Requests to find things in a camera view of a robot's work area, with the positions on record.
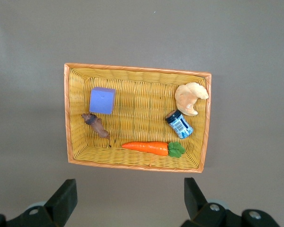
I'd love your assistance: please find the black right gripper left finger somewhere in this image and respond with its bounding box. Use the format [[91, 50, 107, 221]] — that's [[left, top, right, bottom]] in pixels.
[[0, 179, 78, 227]]

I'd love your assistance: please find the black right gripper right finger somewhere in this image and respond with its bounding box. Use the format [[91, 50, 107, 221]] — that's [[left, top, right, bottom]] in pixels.
[[183, 177, 281, 227]]

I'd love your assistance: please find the orange toy carrot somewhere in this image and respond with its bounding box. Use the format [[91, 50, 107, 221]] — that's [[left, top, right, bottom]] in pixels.
[[121, 141, 186, 158]]

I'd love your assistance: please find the small blue labelled jar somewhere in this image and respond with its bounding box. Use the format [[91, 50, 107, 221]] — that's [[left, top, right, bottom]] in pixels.
[[165, 109, 194, 140]]

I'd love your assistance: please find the brown toy root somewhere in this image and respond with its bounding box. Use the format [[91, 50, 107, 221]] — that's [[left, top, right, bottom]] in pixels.
[[81, 113, 112, 148]]

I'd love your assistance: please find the toy croissant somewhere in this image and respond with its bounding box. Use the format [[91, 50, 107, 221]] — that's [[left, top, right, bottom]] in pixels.
[[175, 82, 209, 116]]

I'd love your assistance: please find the purple foam cube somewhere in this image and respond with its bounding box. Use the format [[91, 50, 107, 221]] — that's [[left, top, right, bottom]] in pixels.
[[89, 87, 116, 115]]

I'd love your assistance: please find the yellow wicker tray orange rim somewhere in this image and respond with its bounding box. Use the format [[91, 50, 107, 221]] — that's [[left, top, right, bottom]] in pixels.
[[63, 62, 212, 174]]

